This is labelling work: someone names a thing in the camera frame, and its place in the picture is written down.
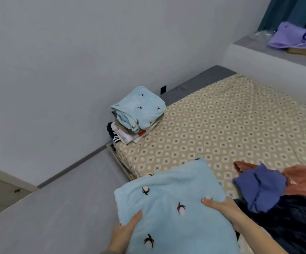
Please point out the person's right hand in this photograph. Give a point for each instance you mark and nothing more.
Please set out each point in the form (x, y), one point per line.
(224, 208)

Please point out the person's left hand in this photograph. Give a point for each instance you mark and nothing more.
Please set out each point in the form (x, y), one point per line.
(125, 232)

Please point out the purple-blue garment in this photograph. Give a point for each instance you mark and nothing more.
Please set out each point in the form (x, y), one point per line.
(258, 185)

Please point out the light blue fleece pajama pants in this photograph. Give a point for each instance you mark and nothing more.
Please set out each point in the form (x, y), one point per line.
(174, 209)

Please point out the navy velvet garment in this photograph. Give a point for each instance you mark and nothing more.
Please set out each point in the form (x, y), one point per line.
(290, 224)

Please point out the rust brown garment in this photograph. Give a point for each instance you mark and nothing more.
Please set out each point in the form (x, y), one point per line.
(301, 180)

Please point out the bed with patterned beige sheet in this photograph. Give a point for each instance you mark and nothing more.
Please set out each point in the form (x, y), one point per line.
(227, 119)

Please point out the navy striped track pants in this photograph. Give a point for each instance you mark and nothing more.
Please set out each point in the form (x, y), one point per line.
(111, 133)

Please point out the red and white jacket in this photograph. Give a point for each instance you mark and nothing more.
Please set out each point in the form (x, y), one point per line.
(142, 132)

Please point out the olive green trousers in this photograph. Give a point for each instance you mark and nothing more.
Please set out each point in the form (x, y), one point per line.
(142, 127)

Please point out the light blue fleece garment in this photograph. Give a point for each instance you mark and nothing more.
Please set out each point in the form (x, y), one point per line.
(138, 105)

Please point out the person's right forearm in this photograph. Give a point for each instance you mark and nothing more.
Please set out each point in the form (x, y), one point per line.
(258, 238)

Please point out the small wooden box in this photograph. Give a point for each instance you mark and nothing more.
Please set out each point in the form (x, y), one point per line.
(301, 51)

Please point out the clear plastic bag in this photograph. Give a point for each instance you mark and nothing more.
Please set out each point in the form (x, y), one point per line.
(261, 35)

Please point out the purple cloth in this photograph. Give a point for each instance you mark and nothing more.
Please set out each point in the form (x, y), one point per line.
(293, 37)

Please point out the blue curtain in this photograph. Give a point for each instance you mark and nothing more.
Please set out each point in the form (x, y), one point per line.
(296, 12)

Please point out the black wall socket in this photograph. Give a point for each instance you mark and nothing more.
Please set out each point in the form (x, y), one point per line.
(163, 90)

